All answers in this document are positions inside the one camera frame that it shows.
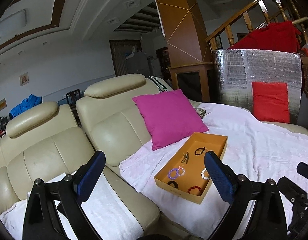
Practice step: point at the orange wall sign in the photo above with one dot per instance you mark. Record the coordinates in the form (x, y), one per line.
(2, 104)

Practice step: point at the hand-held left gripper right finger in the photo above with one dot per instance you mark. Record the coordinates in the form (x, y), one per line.
(219, 177)

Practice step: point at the silver foil insulation sheet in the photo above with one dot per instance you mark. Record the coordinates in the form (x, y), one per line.
(244, 75)

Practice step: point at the small framed wall picture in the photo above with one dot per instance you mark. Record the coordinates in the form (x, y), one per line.
(24, 79)

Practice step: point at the red cloth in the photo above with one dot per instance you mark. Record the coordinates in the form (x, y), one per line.
(269, 36)

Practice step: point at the wooden column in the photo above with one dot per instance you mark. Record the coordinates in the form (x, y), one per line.
(179, 25)

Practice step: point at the grey cabinet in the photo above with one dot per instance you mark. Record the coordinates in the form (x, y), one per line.
(140, 63)

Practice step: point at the patterned crumpled cloth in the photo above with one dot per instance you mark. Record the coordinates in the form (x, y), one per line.
(201, 112)

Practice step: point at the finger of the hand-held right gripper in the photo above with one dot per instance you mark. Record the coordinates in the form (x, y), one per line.
(290, 183)
(305, 170)

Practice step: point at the red pillow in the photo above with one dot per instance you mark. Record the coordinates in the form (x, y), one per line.
(270, 102)

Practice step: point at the wooden cabinet base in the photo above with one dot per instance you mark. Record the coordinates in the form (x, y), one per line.
(189, 85)

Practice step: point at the wooden stair railing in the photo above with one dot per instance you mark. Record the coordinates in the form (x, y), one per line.
(246, 17)

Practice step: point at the dark wooden chair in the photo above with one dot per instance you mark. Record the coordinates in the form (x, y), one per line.
(72, 96)

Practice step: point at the orange cardboard tray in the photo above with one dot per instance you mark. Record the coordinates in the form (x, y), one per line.
(201, 140)

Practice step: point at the pink pillow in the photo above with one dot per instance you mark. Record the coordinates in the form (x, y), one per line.
(169, 117)

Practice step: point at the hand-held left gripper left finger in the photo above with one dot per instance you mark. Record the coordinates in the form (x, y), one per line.
(92, 172)

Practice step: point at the white towel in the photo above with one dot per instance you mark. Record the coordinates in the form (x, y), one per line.
(106, 205)

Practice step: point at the dark wooden door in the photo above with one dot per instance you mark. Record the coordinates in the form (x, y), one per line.
(121, 57)

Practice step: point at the beige leather sofa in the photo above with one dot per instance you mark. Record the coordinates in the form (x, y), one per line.
(44, 142)

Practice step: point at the striped cloth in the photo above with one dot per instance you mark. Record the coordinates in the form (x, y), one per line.
(159, 82)

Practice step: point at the square ceiling light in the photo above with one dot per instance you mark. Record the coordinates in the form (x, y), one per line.
(11, 20)

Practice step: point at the white fluffy blanket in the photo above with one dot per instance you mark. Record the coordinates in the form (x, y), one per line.
(256, 142)

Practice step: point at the recessed ceiling light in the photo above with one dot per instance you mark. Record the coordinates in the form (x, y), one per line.
(132, 3)
(112, 20)

